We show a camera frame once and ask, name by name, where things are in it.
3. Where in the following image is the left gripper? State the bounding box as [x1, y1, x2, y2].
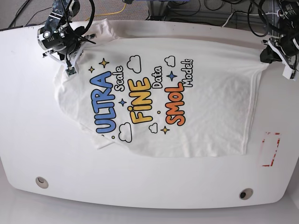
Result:
[260, 35, 299, 70]

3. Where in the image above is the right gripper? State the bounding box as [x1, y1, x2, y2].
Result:
[42, 34, 97, 68]

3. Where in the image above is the white printed t-shirt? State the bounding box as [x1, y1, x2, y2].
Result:
[54, 21, 268, 157]

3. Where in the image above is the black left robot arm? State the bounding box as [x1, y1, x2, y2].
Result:
[246, 0, 299, 75]

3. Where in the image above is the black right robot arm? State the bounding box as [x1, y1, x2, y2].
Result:
[37, 0, 96, 69]

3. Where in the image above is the red tape rectangle marking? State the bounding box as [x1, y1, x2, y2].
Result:
[259, 132, 281, 167]

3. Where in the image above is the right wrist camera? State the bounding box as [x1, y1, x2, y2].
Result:
[65, 67, 77, 77]

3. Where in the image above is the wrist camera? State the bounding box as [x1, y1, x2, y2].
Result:
[65, 67, 77, 77]
[282, 66, 299, 81]

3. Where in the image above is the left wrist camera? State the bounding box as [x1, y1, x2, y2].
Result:
[282, 66, 299, 81]

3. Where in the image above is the white cable on floor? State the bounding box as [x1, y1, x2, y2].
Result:
[221, 11, 278, 28]

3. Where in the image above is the yellow cable on floor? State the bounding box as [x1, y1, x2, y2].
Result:
[93, 2, 128, 17]

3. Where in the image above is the left table cable grommet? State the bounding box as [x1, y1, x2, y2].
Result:
[36, 177, 49, 189]

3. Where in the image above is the table cable grommet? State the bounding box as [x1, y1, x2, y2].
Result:
[239, 188, 253, 200]
[36, 177, 49, 189]

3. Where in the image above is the right table cable grommet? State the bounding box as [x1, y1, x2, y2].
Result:
[239, 188, 253, 200]

